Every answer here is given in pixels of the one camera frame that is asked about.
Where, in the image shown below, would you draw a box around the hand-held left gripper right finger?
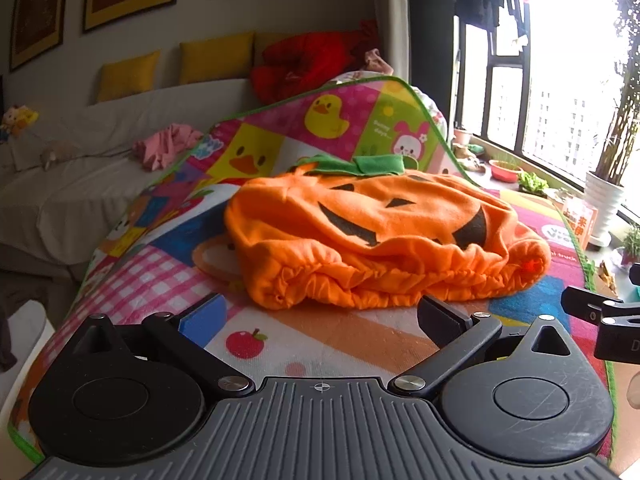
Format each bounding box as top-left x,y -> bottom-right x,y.
389,294 -> 580,401

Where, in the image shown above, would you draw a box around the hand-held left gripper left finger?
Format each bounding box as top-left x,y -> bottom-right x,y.
72,294 -> 256,397

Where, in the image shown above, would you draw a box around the orange pumpkin costume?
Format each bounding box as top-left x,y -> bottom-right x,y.
224,154 -> 552,311

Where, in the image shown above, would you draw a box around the pink clothes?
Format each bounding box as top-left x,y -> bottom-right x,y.
132,122 -> 203,172

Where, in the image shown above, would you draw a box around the small potted plant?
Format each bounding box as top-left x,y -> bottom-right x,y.
620,225 -> 640,267

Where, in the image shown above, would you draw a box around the colourful cartoon play mat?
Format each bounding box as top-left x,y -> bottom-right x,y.
7,76 -> 621,466

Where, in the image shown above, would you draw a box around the orange box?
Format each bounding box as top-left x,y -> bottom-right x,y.
562,200 -> 599,241

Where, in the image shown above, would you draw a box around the tall plant in white pot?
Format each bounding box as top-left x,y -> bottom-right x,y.
582,0 -> 640,250

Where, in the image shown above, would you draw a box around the green plant tray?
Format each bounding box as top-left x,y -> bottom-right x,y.
517,171 -> 551,195

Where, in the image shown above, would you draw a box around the pink bowl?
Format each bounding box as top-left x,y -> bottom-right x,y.
489,159 -> 523,183

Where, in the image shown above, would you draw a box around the brown ornament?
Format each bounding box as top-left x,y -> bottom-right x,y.
452,144 -> 485,172

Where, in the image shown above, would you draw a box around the white covered sofa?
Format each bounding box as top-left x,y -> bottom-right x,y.
0,30 -> 401,281

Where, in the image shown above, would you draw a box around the white chair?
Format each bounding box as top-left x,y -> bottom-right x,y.
0,300 -> 56,411

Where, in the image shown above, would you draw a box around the brown cloth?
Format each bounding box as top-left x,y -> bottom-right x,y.
0,280 -> 21,372

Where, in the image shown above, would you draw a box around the beige plush toy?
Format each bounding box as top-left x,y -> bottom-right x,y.
40,142 -> 76,171

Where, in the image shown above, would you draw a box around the yellow cushion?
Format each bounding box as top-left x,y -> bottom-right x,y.
96,50 -> 162,103
179,32 -> 255,86
254,32 -> 301,61

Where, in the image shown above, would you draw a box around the pale pink cloth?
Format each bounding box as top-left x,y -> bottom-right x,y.
362,49 -> 394,77

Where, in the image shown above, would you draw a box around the yellow plush toy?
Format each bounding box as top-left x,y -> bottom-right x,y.
0,105 -> 40,138

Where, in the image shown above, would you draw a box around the red jacket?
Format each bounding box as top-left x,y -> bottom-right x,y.
251,20 -> 381,103

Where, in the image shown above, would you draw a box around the black window frame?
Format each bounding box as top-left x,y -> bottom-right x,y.
452,10 -> 640,221

